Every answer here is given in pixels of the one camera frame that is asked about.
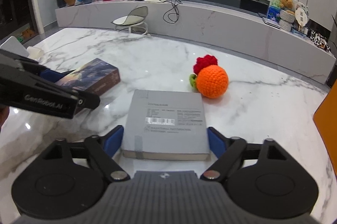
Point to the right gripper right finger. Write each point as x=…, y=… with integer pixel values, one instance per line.
x=229, y=154

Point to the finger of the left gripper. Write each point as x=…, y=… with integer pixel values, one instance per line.
x=53, y=76

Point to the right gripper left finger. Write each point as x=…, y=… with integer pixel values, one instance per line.
x=101, y=150

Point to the dark picture book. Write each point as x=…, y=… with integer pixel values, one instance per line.
x=97, y=77

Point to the grey book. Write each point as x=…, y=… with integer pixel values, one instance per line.
x=165, y=125

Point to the orange crocheted ball toy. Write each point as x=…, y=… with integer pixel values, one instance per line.
x=208, y=78

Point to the white round stool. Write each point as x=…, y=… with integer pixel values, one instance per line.
x=135, y=19

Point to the orange storage box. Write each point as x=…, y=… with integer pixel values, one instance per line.
x=325, y=119

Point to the white tv cabinet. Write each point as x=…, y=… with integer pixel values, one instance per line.
x=213, y=25

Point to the round paper fan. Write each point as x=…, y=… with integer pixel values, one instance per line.
x=301, y=15

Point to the small teddy bear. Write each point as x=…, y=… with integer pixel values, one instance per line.
x=286, y=5

